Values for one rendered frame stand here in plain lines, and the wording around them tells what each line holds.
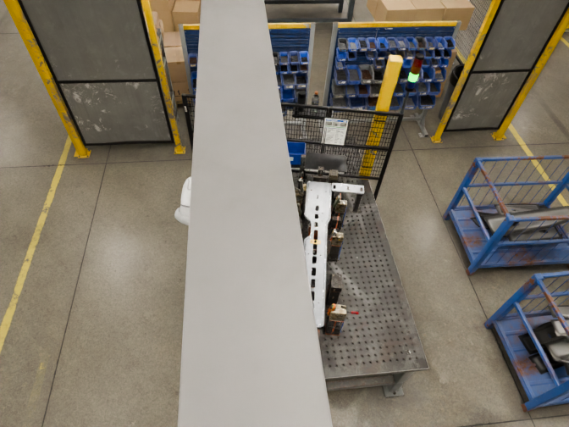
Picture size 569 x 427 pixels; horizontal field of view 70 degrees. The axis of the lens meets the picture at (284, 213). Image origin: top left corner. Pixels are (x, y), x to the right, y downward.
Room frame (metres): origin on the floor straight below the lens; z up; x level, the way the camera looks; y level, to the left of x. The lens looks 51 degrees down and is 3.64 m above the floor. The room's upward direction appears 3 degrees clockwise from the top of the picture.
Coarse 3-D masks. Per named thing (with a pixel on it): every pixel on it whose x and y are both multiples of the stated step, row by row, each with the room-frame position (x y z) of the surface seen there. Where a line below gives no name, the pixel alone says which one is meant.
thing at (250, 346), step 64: (256, 0) 0.72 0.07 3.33; (256, 64) 0.52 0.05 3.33; (256, 128) 0.38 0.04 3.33; (192, 192) 0.27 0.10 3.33; (256, 192) 0.28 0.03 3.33; (192, 256) 0.20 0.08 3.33; (256, 256) 0.20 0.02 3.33; (192, 320) 0.13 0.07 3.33; (256, 320) 0.14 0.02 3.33; (192, 384) 0.09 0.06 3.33; (256, 384) 0.09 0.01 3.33; (320, 384) 0.09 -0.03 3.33
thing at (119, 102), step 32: (32, 0) 3.74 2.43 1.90; (64, 0) 3.77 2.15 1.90; (96, 0) 3.81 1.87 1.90; (128, 0) 3.85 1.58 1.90; (32, 32) 3.71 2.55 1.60; (64, 32) 3.76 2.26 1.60; (96, 32) 3.79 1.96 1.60; (128, 32) 3.84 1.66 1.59; (64, 64) 3.75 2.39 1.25; (96, 64) 3.78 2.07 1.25; (128, 64) 3.83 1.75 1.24; (160, 64) 3.85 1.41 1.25; (64, 96) 3.73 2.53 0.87; (96, 96) 3.77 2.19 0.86; (128, 96) 3.82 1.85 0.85; (160, 96) 3.86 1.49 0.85; (96, 128) 3.75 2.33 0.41; (128, 128) 3.81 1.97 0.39; (160, 128) 3.87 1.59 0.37
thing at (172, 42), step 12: (156, 12) 5.45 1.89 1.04; (156, 24) 5.12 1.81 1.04; (168, 36) 5.38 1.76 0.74; (168, 48) 5.07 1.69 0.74; (180, 48) 5.09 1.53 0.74; (168, 60) 4.78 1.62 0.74; (180, 60) 4.80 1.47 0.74; (180, 72) 4.76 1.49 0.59; (180, 84) 4.76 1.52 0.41; (180, 96) 4.75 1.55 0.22
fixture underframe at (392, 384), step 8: (384, 376) 1.09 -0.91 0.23; (392, 376) 1.09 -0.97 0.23; (400, 376) 1.05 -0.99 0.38; (408, 376) 1.05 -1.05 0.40; (328, 384) 1.00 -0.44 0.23; (336, 384) 1.00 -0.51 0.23; (344, 384) 1.01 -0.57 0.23; (352, 384) 1.01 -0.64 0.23; (360, 384) 1.02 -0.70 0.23; (368, 384) 1.02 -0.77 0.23; (376, 384) 1.02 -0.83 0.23; (384, 384) 1.03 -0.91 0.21; (392, 384) 1.04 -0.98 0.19; (400, 384) 1.04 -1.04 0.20; (384, 392) 1.02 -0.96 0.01; (392, 392) 1.03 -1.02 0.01; (400, 392) 1.03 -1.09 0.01
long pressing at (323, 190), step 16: (320, 192) 2.39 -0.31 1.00; (320, 208) 2.21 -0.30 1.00; (320, 224) 2.04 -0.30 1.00; (304, 240) 1.87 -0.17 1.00; (320, 240) 1.88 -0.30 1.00; (320, 256) 1.73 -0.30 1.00; (320, 272) 1.58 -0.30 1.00; (320, 288) 1.45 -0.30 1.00; (320, 304) 1.32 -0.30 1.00; (320, 320) 1.20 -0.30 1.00
